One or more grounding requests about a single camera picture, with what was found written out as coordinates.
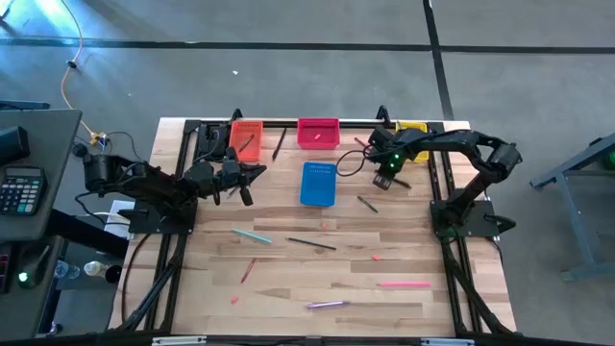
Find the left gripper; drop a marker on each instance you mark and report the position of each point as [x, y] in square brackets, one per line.
[231, 174]

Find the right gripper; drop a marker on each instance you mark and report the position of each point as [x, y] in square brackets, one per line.
[394, 154]

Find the black pen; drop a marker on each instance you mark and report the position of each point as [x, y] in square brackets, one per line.
[279, 144]
[233, 191]

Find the dark teal crayon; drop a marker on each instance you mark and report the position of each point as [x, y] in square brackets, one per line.
[402, 183]

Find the dark red crayon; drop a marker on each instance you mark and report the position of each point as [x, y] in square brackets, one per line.
[360, 141]

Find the light blue pen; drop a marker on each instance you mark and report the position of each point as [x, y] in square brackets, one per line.
[251, 236]

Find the red pencil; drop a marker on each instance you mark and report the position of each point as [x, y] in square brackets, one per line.
[248, 270]

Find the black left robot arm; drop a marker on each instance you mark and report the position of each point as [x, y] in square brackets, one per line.
[144, 182]

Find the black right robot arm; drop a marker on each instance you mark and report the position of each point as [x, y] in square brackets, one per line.
[461, 139]

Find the dark green crayon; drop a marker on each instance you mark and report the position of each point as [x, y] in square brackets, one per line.
[367, 204]

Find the orange plastic bin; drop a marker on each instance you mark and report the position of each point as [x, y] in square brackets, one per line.
[238, 130]

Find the yellow plastic bin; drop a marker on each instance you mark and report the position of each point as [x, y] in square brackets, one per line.
[413, 126]

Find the black table clamp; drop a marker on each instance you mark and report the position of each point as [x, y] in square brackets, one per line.
[383, 113]
[235, 114]

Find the red plastic bin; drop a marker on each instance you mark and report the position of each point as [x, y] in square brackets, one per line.
[307, 141]

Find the blue plastic bin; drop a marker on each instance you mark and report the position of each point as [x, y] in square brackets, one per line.
[317, 192]

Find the dark green pencil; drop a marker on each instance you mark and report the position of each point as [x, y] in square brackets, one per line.
[311, 243]

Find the black floor tape strip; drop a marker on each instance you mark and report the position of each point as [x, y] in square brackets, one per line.
[240, 46]
[439, 81]

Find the pink crayon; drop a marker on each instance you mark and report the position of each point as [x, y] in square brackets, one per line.
[403, 284]

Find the white paper sheet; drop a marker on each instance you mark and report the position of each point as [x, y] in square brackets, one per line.
[117, 218]

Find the purple pen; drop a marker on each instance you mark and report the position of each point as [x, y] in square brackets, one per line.
[329, 304]

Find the black plug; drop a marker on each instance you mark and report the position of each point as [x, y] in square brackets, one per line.
[79, 150]

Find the black desk beam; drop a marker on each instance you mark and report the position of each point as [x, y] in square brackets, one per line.
[86, 233]

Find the bottle with black cap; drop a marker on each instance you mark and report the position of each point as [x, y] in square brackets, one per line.
[98, 269]

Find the grey metal stand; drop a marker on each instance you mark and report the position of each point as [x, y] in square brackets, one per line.
[578, 226]

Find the clear plastic bottle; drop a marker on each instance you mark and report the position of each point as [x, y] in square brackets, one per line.
[66, 270]

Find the black calculator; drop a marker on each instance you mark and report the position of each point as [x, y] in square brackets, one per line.
[21, 190]

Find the green round object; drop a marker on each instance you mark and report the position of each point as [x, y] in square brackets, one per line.
[610, 159]

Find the black mouse with green light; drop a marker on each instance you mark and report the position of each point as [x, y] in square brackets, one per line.
[33, 269]

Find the black box on desk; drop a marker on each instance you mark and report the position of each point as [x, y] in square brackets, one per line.
[12, 144]

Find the dark grey side desk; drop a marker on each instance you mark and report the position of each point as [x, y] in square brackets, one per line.
[29, 312]

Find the dark keyboard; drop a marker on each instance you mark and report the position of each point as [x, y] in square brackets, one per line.
[4, 266]

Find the black aluminium table frame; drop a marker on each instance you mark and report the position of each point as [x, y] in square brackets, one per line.
[360, 124]

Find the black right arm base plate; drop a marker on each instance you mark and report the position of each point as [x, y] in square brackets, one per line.
[483, 214]

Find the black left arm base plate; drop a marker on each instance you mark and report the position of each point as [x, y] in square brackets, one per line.
[144, 223]

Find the grey metal bracket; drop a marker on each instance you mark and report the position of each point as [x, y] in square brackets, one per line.
[447, 342]
[179, 340]

